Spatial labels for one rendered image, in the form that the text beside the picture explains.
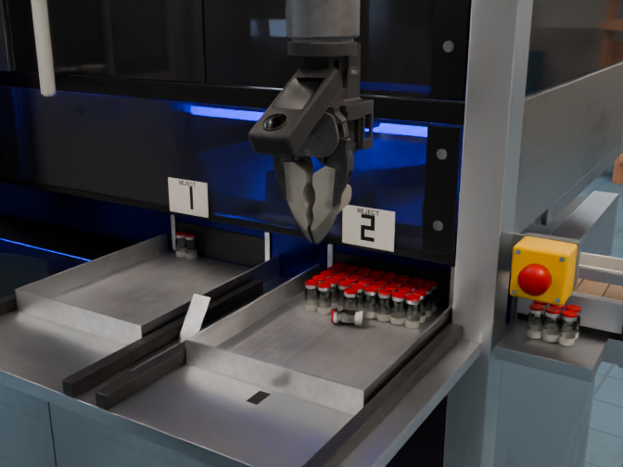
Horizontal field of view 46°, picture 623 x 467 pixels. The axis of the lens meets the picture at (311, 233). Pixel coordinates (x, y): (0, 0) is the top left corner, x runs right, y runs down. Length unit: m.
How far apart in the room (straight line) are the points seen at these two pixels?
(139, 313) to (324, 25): 0.59
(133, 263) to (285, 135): 0.74
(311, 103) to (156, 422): 0.40
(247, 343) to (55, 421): 0.80
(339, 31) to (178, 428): 0.46
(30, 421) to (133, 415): 0.95
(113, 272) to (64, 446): 0.56
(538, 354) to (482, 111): 0.34
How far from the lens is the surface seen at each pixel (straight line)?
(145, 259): 1.39
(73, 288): 1.29
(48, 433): 1.80
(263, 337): 1.05
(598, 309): 1.12
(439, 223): 1.03
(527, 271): 0.97
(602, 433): 2.65
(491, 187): 0.99
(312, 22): 0.74
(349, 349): 1.02
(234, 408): 0.89
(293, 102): 0.72
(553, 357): 1.05
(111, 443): 1.65
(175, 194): 1.28
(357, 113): 0.78
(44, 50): 1.35
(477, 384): 1.10
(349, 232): 1.10
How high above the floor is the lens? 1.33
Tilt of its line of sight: 17 degrees down
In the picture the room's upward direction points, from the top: straight up
